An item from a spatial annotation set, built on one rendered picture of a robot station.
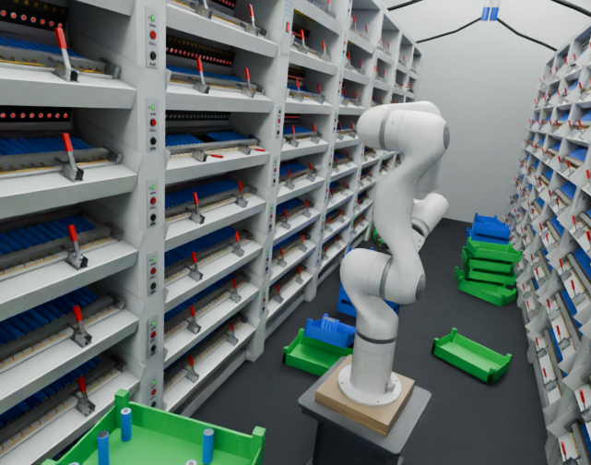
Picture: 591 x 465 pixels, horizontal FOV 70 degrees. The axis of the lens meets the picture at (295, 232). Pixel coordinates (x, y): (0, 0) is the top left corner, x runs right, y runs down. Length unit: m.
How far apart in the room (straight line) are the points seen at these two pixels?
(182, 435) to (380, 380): 0.61
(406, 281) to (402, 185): 0.24
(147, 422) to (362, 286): 0.61
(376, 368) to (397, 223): 0.43
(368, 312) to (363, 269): 0.13
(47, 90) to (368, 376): 1.04
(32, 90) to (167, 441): 0.68
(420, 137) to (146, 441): 0.85
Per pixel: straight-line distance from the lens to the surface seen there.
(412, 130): 1.04
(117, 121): 1.09
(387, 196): 1.08
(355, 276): 1.17
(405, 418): 1.38
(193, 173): 1.25
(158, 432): 0.96
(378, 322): 1.21
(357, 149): 2.98
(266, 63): 1.66
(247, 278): 1.79
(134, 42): 1.06
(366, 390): 1.33
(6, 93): 0.87
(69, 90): 0.93
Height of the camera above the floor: 1.13
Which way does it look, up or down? 17 degrees down
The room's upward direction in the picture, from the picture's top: 6 degrees clockwise
